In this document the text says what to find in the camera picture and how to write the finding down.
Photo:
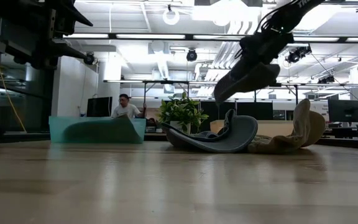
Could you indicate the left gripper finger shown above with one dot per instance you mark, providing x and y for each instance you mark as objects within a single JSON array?
[
  {"x": 68, "y": 49},
  {"x": 78, "y": 14}
]

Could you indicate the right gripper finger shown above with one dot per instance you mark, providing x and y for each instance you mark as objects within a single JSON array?
[{"x": 241, "y": 71}]

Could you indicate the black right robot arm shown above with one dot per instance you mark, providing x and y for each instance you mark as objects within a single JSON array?
[{"x": 300, "y": 7}]

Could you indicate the black ceiling spotlight cluster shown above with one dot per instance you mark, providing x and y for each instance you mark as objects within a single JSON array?
[{"x": 297, "y": 55}]

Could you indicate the black partition panel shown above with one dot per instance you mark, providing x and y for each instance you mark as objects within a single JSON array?
[{"x": 216, "y": 112}]

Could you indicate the orange plastic bin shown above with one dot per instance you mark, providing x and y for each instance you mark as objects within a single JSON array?
[{"x": 278, "y": 127}]

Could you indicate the green plant in white pot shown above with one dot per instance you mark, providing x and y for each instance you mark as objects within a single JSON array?
[{"x": 182, "y": 112}]

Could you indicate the long ceiling light bar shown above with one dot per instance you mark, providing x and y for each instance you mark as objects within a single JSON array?
[{"x": 151, "y": 36}]

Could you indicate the teal plastic bin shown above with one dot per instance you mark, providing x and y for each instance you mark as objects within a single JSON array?
[{"x": 56, "y": 130}]

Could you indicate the person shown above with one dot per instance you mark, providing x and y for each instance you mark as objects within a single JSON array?
[{"x": 124, "y": 110}]

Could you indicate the black monitor on stand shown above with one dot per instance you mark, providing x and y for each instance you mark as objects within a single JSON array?
[{"x": 345, "y": 110}]

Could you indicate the dark background desk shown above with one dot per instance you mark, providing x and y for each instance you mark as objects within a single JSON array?
[{"x": 346, "y": 141}]

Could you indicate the black ceiling dome camera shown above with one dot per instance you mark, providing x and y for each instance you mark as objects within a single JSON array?
[
  {"x": 191, "y": 55},
  {"x": 89, "y": 58}
]

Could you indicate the black metal frame stand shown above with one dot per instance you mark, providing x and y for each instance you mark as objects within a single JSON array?
[{"x": 286, "y": 84}]

